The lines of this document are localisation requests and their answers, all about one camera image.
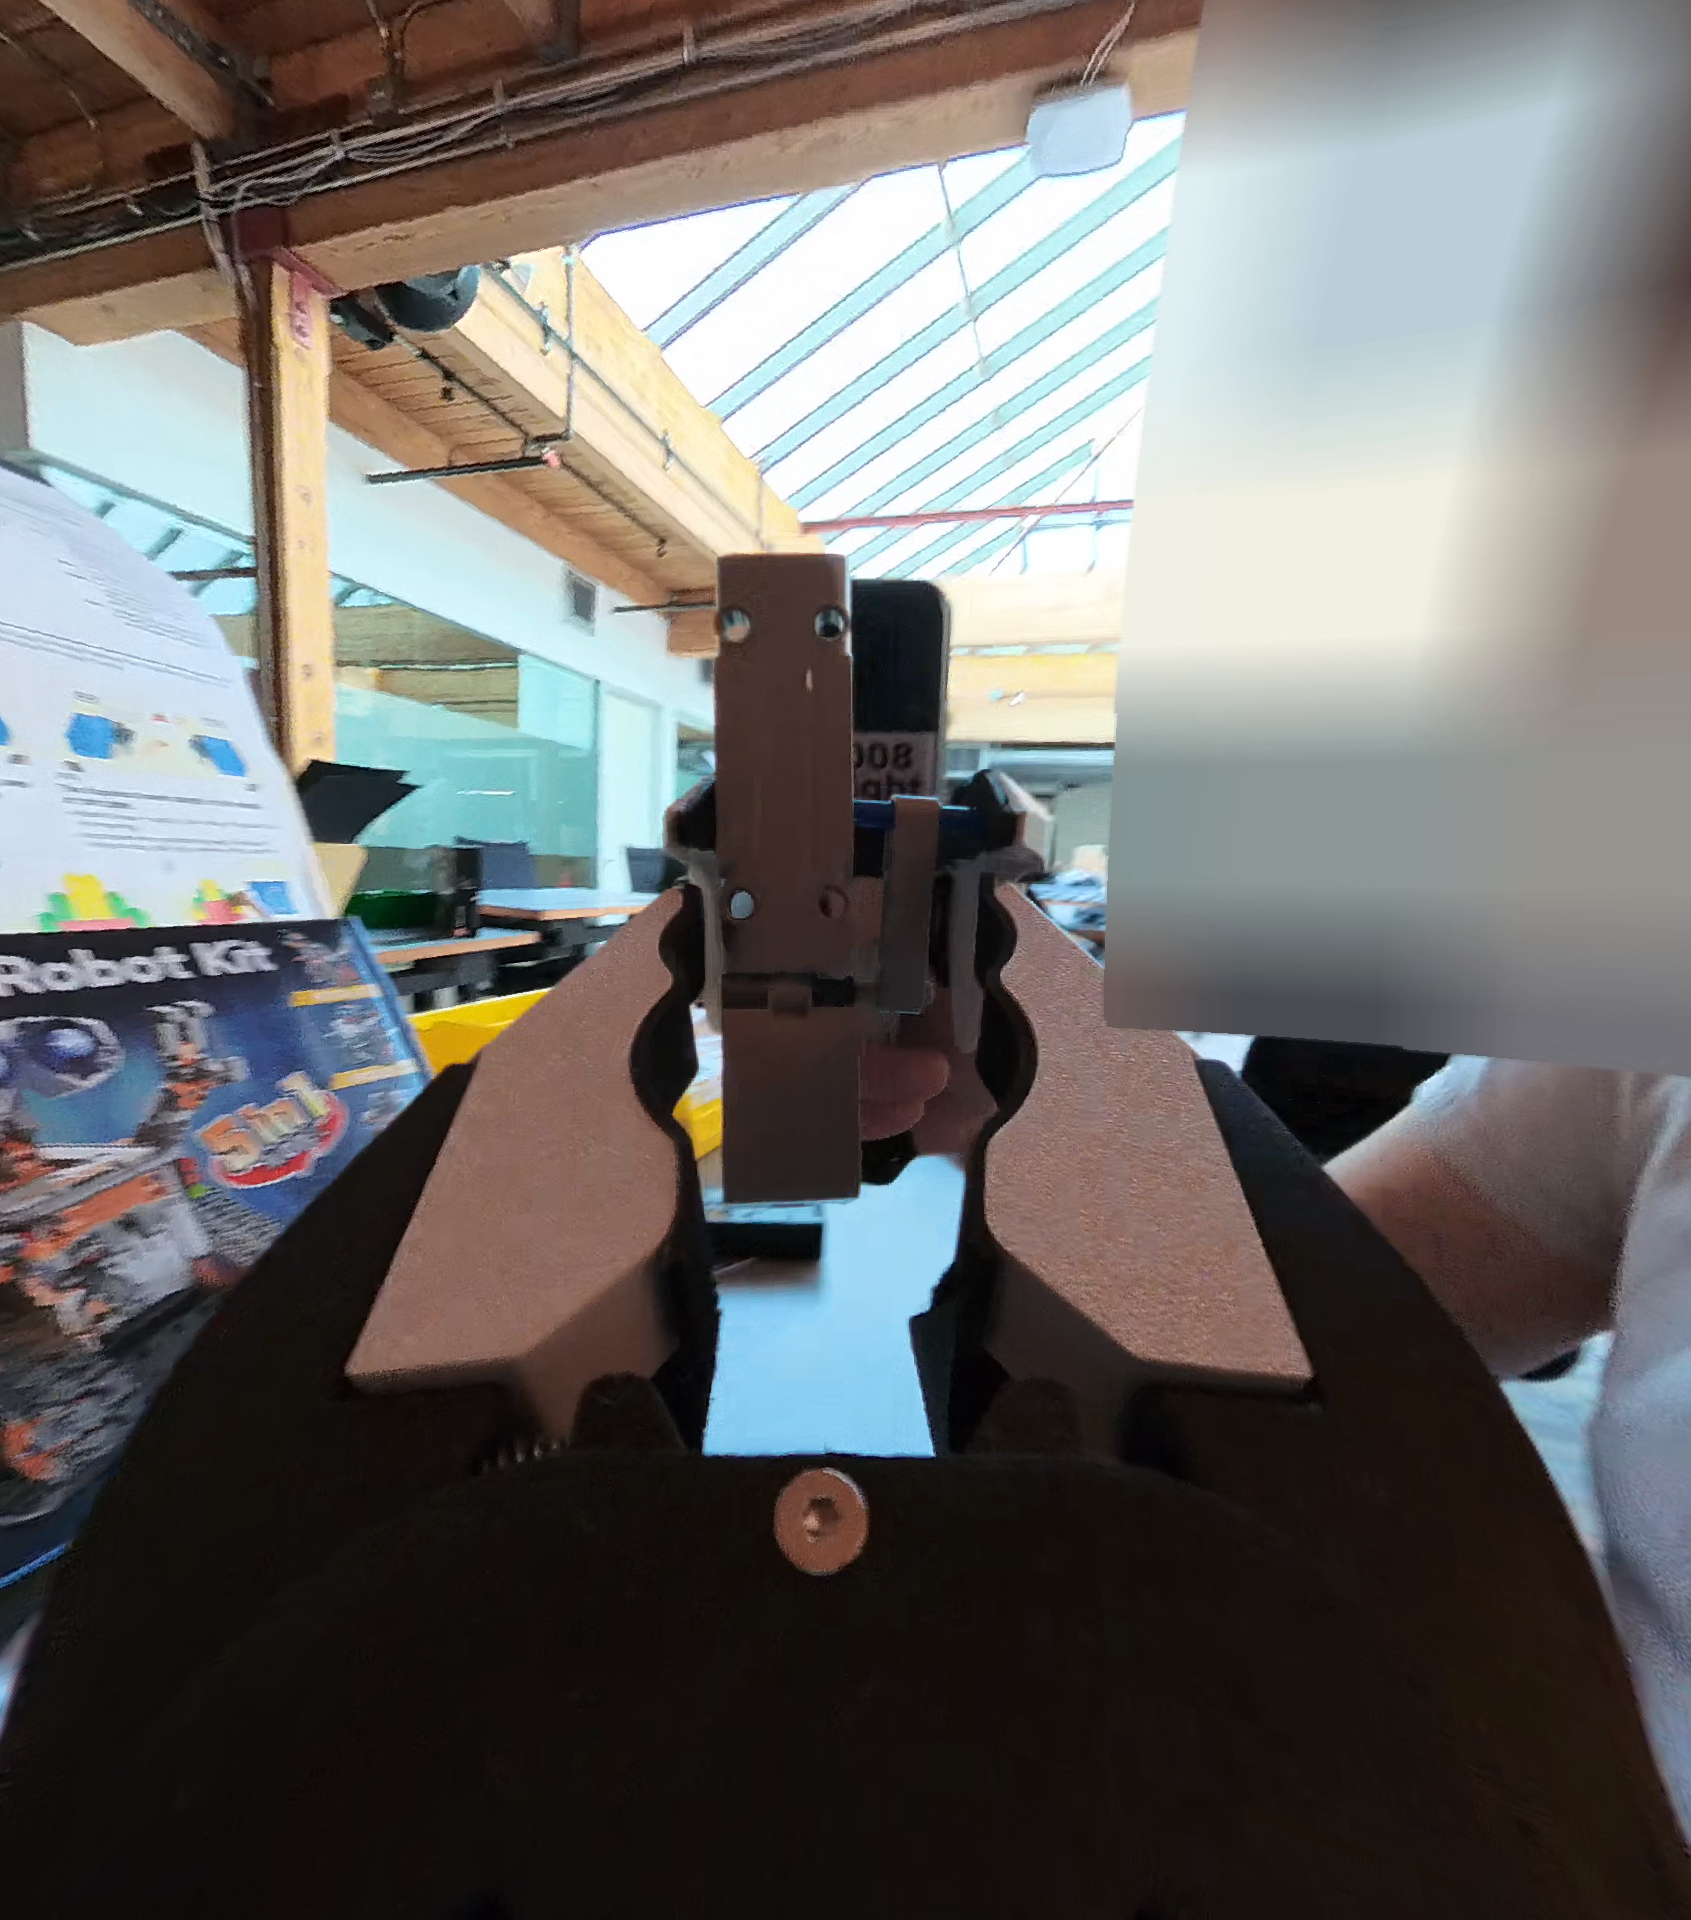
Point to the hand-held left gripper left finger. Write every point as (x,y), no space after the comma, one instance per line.
(516,1200)

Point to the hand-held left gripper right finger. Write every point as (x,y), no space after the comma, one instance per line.
(1130,1200)

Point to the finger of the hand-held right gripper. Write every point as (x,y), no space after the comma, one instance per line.
(702,892)
(966,961)

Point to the grey building block assembly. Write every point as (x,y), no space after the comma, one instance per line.
(782,781)

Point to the wooden office desk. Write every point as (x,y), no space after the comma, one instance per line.
(560,903)
(454,942)

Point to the person's right hand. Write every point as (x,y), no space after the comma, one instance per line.
(912,1103)

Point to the yellow plastic bin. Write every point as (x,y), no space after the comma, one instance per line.
(478,1028)

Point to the black mesh chair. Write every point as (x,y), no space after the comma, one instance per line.
(1340,1088)

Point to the small black carton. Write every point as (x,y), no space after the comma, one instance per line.
(462,889)

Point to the green plastic bin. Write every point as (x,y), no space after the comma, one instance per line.
(394,909)

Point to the black card sheet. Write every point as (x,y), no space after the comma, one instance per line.
(350,794)

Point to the blue robot kit box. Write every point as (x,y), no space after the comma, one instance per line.
(111,1200)

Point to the white ceiling device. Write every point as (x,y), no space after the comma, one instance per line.
(1080,129)

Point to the black ceiling speaker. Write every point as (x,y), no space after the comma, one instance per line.
(410,308)

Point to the white printed instruction sheet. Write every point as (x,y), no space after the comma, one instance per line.
(51,674)

